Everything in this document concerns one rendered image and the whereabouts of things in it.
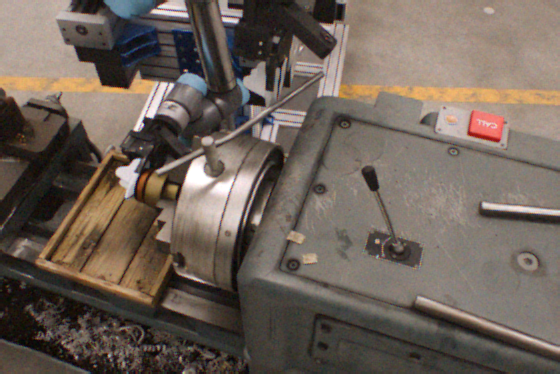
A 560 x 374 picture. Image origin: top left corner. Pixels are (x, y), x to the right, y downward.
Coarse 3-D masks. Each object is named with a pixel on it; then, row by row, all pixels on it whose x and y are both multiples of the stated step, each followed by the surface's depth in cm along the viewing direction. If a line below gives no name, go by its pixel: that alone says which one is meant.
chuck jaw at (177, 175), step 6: (222, 132) 113; (198, 138) 111; (198, 144) 112; (192, 150) 112; (180, 168) 114; (186, 168) 113; (174, 174) 114; (180, 174) 114; (186, 174) 114; (174, 180) 115; (180, 180) 114
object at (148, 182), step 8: (144, 176) 115; (152, 176) 115; (160, 176) 115; (168, 176) 115; (136, 184) 115; (144, 184) 115; (152, 184) 114; (160, 184) 114; (168, 184) 115; (176, 184) 115; (136, 192) 116; (144, 192) 115; (152, 192) 114; (160, 192) 113; (168, 192) 115; (176, 192) 114; (144, 200) 116; (152, 200) 115
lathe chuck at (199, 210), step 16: (224, 144) 106; (240, 144) 106; (224, 160) 103; (240, 160) 103; (192, 176) 101; (208, 176) 101; (224, 176) 101; (192, 192) 100; (208, 192) 100; (224, 192) 100; (176, 208) 101; (192, 208) 100; (208, 208) 100; (224, 208) 99; (176, 224) 101; (192, 224) 100; (208, 224) 100; (176, 240) 102; (192, 240) 101; (208, 240) 100; (192, 256) 103; (208, 256) 102; (192, 272) 107; (208, 272) 104
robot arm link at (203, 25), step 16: (192, 0) 122; (208, 0) 123; (192, 16) 126; (208, 16) 126; (208, 32) 129; (224, 32) 132; (208, 48) 132; (224, 48) 133; (208, 64) 135; (224, 64) 136; (208, 80) 140; (224, 80) 139; (240, 80) 146; (208, 96) 143; (224, 96) 142; (240, 96) 145; (224, 112) 143
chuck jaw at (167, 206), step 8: (160, 200) 113; (168, 200) 113; (176, 200) 114; (160, 208) 112; (168, 208) 112; (160, 216) 110; (168, 216) 110; (160, 224) 111; (168, 224) 109; (160, 232) 108; (168, 232) 108; (160, 240) 106; (168, 240) 106; (160, 248) 108; (168, 248) 107; (176, 256) 106; (184, 264) 107
